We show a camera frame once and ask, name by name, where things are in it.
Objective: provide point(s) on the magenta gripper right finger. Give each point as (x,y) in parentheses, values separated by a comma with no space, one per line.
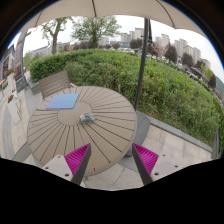
(152,166)

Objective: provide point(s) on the round slatted outdoor table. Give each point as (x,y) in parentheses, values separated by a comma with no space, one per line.
(54,132)

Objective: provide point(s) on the green hedge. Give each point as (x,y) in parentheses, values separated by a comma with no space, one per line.
(166,94)

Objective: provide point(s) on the beige patio umbrella canopy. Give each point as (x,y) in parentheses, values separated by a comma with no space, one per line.
(157,10)

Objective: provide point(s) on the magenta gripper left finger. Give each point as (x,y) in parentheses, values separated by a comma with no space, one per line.
(72,166)

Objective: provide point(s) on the dark umbrella pole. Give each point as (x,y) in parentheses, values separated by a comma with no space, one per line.
(142,64)

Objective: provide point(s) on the grey umbrella base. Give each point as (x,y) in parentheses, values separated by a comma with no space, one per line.
(143,124)

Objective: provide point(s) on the slatted outdoor chair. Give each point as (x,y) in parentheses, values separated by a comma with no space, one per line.
(54,83)

